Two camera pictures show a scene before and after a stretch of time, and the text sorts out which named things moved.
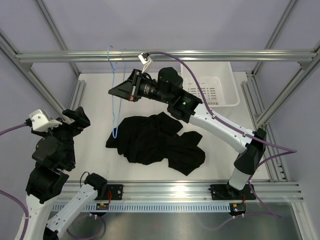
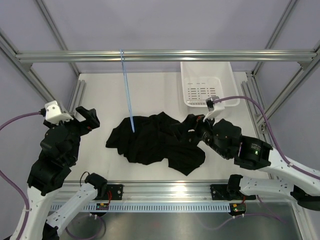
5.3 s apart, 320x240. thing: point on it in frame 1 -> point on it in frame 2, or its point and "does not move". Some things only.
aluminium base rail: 197,191 does not move
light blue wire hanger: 114,64 -> 127,88
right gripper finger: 128,88 -> 180,129
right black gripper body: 146,88 -> 202,131
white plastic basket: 217,80 does not move
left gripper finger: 81,119 -> 92,120
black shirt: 146,140 does not move
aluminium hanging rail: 190,56 does not move
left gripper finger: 71,114 -> 87,114
